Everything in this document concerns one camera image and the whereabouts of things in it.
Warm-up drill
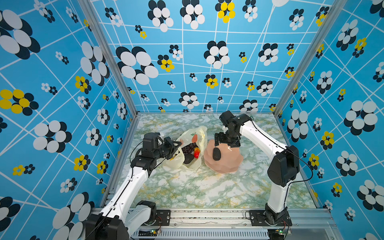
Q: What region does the cream printed plastic bag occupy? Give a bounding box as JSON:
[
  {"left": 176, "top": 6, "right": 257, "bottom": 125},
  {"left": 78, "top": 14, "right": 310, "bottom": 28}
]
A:
[{"left": 165, "top": 126, "right": 208, "bottom": 171}]

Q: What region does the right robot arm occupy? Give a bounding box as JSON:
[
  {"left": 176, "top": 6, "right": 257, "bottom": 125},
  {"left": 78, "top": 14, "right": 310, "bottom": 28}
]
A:
[{"left": 215, "top": 111, "right": 300, "bottom": 226}]

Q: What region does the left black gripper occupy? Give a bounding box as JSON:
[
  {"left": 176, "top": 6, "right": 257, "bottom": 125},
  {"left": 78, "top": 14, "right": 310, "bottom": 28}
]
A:
[{"left": 152, "top": 137, "right": 181, "bottom": 161}]

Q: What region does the yellow red mango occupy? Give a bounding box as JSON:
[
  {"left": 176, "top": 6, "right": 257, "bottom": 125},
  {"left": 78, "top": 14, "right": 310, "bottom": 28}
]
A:
[{"left": 194, "top": 147, "right": 201, "bottom": 159}]

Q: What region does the dark avocado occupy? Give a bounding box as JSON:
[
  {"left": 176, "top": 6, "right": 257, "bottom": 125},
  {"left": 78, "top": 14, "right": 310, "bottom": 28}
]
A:
[
  {"left": 183, "top": 154, "right": 195, "bottom": 165},
  {"left": 213, "top": 147, "right": 222, "bottom": 161}
]

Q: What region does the aluminium front rail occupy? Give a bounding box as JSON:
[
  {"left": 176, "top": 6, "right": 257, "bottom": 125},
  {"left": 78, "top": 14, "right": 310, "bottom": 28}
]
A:
[{"left": 130, "top": 209, "right": 342, "bottom": 240}]

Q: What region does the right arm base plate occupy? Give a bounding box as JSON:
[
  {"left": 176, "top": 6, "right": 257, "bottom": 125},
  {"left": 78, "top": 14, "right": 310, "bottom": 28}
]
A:
[{"left": 247, "top": 210, "right": 293, "bottom": 227}]

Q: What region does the right aluminium corner post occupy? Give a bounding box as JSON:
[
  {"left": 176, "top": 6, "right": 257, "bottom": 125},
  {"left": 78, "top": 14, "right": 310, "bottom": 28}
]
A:
[{"left": 274, "top": 0, "right": 347, "bottom": 118}]

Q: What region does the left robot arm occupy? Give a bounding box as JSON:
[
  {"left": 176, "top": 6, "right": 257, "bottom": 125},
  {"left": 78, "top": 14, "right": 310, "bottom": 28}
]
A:
[{"left": 85, "top": 133, "right": 182, "bottom": 240}]

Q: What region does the pink scalloped fruit bowl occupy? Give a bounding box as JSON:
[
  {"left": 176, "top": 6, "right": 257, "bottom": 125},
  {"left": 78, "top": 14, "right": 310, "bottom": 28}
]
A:
[{"left": 203, "top": 140, "right": 244, "bottom": 174}]

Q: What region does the purple grape bunch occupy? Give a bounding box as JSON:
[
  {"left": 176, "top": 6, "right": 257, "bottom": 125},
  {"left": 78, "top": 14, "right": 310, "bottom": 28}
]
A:
[{"left": 182, "top": 143, "right": 198, "bottom": 155}]

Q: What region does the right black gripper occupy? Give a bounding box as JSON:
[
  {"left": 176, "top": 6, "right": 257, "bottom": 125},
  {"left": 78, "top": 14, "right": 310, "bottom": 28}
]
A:
[{"left": 213, "top": 130, "right": 239, "bottom": 147}]

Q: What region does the aluminium corner post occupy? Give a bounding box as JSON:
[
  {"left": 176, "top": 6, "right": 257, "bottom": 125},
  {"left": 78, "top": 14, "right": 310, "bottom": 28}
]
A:
[
  {"left": 79, "top": 0, "right": 138, "bottom": 119},
  {"left": 274, "top": 0, "right": 347, "bottom": 118}
]

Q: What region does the left aluminium corner post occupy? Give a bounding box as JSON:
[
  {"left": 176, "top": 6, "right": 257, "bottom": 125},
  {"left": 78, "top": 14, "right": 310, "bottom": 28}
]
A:
[{"left": 79, "top": 0, "right": 138, "bottom": 119}]

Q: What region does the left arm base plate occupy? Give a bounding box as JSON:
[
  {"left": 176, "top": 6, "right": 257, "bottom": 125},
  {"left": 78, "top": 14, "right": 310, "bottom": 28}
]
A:
[{"left": 143, "top": 210, "right": 171, "bottom": 227}]

